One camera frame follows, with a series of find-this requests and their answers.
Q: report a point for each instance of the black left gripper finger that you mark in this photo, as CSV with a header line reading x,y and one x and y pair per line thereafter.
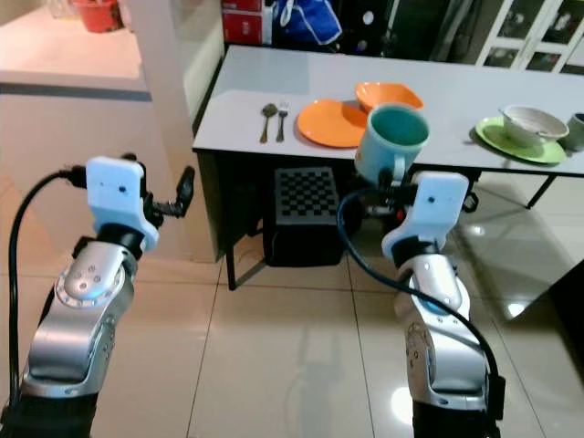
x,y
184,190

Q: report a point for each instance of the green plate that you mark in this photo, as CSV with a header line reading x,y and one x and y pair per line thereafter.
x,y
500,143

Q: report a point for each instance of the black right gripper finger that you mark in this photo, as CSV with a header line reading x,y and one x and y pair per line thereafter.
x,y
394,185

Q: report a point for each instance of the white bowl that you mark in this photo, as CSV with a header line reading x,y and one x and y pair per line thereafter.
x,y
534,126

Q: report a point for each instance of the pale green mug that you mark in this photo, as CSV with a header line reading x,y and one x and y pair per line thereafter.
x,y
388,151

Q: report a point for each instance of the white bar counter with pillar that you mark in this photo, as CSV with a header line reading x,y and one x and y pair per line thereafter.
x,y
160,91

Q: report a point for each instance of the white glass door cabinet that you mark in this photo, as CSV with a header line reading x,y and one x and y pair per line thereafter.
x,y
534,32

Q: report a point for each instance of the metal fork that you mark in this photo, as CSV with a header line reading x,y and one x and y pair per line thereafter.
x,y
282,111

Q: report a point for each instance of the metal spoon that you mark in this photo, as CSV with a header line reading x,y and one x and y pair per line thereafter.
x,y
269,109

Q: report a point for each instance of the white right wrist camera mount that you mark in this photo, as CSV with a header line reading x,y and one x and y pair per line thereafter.
x,y
436,208

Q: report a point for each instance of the grey green mug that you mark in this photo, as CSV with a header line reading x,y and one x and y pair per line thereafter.
x,y
577,132

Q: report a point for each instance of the orange bowl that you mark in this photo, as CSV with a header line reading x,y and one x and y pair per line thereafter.
x,y
388,93

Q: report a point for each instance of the red box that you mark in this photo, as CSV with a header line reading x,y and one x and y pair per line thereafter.
x,y
242,20

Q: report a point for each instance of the red plastic pot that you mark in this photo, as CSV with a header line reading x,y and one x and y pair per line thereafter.
x,y
99,14

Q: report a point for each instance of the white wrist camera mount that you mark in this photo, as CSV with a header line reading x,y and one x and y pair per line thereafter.
x,y
117,196
436,208

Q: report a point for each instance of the black box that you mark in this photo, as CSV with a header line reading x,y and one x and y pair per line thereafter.
x,y
301,246

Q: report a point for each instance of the yellow red snack packet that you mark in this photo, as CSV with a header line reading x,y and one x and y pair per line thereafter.
x,y
59,7

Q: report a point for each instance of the grey dining table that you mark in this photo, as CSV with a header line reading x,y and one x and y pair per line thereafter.
x,y
283,78

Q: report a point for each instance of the orange plate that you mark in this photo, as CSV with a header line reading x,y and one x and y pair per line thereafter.
x,y
328,123

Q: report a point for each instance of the white kitchen counter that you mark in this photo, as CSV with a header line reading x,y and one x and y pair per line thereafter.
x,y
73,155

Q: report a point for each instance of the blue bag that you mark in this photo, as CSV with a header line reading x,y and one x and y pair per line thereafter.
x,y
308,20

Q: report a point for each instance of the black white checkerboard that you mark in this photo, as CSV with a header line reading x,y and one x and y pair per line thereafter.
x,y
308,196

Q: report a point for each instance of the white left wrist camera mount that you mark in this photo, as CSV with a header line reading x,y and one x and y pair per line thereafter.
x,y
117,196

